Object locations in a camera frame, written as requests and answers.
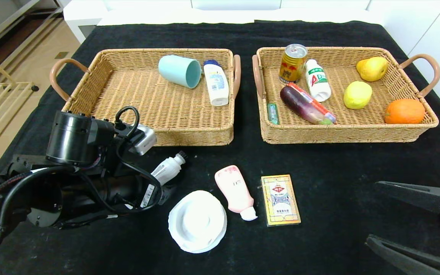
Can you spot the yellow lemon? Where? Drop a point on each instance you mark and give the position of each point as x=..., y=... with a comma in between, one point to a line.
x=357, y=95

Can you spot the black tablecloth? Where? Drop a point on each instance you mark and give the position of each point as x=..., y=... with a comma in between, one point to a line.
x=319, y=164

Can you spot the orange sausage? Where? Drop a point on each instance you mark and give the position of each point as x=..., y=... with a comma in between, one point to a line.
x=313, y=102

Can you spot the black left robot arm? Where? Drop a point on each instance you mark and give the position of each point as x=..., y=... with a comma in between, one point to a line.
x=71, y=137

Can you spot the wicker basket holding teal cup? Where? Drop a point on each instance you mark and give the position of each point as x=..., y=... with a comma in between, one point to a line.
x=139, y=99

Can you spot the small green gum pack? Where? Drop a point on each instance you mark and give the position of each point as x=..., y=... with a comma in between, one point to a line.
x=272, y=114

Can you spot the white lotion bottle blue cap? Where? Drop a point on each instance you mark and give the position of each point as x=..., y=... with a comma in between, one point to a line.
x=216, y=84

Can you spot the grey metal shelf unit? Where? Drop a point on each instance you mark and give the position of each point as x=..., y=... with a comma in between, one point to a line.
x=6, y=19

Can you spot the white milk bottle green label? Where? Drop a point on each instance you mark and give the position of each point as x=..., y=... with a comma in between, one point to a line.
x=317, y=82

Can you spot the white low bench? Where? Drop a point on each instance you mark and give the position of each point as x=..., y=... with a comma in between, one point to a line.
x=86, y=15

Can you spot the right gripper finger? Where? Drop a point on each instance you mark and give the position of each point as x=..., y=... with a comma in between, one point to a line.
x=407, y=258
x=414, y=194

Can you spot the white round plastic plate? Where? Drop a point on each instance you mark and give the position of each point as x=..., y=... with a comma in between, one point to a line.
x=197, y=221

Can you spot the brass floor socket plate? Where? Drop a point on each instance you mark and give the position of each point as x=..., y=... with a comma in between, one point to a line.
x=62, y=55

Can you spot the cream wooden rack on wheels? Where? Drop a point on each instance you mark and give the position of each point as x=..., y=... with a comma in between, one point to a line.
x=17, y=84

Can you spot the teal plastic cup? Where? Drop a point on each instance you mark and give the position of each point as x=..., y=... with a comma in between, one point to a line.
x=178, y=70

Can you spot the orange fruit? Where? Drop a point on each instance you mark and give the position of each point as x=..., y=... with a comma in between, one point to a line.
x=404, y=111

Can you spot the yellow pear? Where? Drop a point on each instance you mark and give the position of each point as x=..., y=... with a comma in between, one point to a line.
x=372, y=68

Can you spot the playing card box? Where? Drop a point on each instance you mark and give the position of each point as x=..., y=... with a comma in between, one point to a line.
x=281, y=200

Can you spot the white bottle black brush tip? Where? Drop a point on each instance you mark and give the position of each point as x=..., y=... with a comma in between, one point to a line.
x=168, y=168

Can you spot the purple eggplant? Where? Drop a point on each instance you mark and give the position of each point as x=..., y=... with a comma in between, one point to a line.
x=300, y=105

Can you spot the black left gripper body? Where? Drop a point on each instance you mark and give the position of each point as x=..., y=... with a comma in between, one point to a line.
x=149, y=195

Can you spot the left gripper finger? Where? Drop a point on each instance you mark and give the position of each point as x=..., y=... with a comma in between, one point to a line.
x=169, y=193

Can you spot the wicker basket holding fruit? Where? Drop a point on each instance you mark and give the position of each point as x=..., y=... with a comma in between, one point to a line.
x=300, y=130

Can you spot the gold drink can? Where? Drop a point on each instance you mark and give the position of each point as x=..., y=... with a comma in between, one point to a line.
x=291, y=68

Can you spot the pink tube white cap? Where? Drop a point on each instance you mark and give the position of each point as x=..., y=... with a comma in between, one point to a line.
x=234, y=189

